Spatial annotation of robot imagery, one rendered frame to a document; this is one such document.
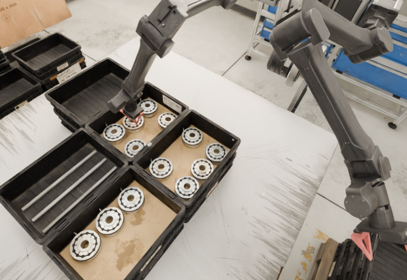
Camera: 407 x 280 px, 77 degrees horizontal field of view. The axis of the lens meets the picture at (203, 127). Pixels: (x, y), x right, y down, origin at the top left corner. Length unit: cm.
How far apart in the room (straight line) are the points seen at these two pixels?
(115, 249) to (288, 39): 90
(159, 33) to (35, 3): 310
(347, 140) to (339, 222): 162
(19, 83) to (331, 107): 227
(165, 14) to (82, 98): 90
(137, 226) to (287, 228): 67
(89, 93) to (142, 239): 85
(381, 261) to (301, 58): 132
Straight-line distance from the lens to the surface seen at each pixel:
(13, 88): 248
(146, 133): 130
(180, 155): 122
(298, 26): 60
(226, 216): 125
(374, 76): 288
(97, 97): 151
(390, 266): 175
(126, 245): 109
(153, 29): 77
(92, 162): 126
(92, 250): 108
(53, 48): 256
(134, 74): 96
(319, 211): 224
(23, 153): 158
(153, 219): 110
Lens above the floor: 187
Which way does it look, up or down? 52 degrees down
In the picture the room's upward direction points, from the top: 7 degrees clockwise
